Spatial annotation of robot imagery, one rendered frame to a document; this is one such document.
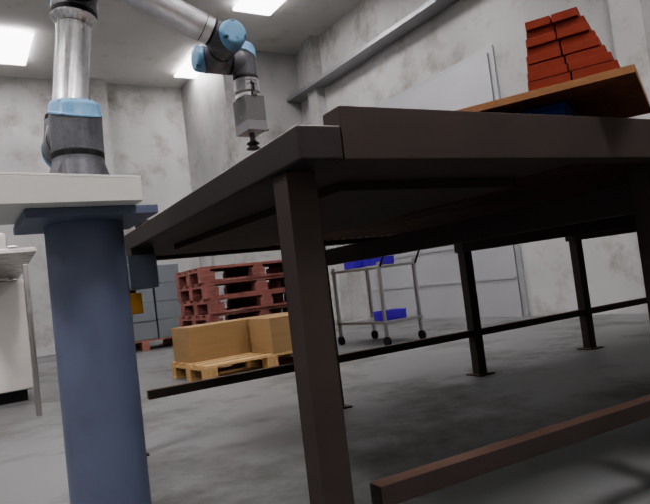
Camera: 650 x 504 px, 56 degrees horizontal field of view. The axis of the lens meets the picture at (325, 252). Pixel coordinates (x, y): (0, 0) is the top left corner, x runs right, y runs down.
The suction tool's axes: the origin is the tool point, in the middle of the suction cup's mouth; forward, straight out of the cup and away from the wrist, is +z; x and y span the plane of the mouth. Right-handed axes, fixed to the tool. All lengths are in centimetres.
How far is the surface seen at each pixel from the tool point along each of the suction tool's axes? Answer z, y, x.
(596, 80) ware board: 5, -83, -43
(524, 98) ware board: 4, -69, -36
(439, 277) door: 51, 451, -497
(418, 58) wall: -249, 442, -501
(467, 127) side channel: 15, -79, -5
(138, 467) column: 77, -20, 48
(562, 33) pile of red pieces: -19, -61, -67
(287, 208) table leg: 28, -67, 30
